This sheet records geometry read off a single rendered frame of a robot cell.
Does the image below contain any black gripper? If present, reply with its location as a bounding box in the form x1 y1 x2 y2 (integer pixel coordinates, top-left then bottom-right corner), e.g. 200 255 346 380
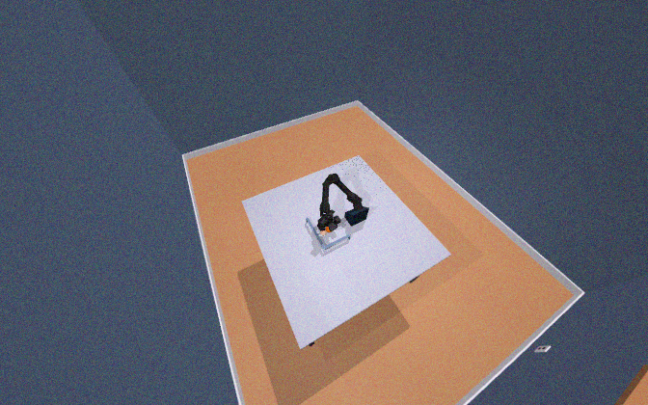
317 216 341 231

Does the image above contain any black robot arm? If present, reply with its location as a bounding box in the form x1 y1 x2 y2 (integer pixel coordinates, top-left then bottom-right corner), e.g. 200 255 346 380
317 174 363 231

